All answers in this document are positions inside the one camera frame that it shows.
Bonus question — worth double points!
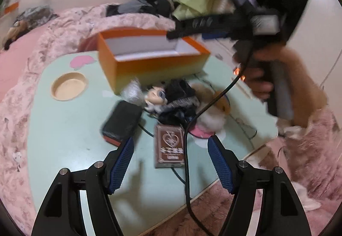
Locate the orange gradient cardboard box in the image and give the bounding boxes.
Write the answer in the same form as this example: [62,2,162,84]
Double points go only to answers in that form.
[97,27,211,95]

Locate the brown card box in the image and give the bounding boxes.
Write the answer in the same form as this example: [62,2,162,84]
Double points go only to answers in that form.
[154,124,185,169]

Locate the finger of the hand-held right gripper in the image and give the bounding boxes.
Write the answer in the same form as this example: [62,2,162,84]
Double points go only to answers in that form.
[175,13,241,28]
[166,25,241,40]

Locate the white cloth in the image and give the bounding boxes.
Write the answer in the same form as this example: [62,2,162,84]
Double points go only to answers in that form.
[291,181,321,211]

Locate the big-eyed doll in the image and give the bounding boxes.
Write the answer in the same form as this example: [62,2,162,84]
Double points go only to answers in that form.
[144,86,169,115]

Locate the brown and black cloth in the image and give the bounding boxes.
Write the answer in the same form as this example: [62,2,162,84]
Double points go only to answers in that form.
[4,21,30,49]

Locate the grey patterned cloth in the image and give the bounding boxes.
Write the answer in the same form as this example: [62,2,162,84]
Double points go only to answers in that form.
[16,5,59,25]

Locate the person's right forearm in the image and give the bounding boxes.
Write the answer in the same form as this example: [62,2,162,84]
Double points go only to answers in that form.
[278,46,329,129]

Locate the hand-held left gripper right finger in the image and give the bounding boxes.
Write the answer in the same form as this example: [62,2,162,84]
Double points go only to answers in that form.
[208,135,312,236]

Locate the thick black cable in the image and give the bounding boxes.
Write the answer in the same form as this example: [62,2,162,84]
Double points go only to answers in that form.
[184,41,254,236]

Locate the plain pink bed sheet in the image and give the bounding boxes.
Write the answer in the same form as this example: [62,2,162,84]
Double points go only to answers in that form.
[0,25,49,103]

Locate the black rectangular case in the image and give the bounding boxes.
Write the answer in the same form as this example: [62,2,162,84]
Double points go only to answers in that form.
[102,100,142,145]

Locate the brown and white plush toy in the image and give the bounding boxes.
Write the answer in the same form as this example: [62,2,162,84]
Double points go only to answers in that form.
[191,83,231,132]

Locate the pink floral blanket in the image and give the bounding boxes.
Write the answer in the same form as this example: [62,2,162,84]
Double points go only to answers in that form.
[0,3,177,226]

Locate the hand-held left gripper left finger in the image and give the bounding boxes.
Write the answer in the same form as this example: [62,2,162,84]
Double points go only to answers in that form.
[31,137,134,236]

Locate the orange card panel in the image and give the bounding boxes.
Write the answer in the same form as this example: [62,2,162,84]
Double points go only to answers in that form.
[5,2,20,14]

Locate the person's right hand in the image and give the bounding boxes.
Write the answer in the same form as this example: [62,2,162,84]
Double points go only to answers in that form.
[233,46,284,101]

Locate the pile of dark clothes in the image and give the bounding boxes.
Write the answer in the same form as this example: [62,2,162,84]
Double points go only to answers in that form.
[105,0,182,18]

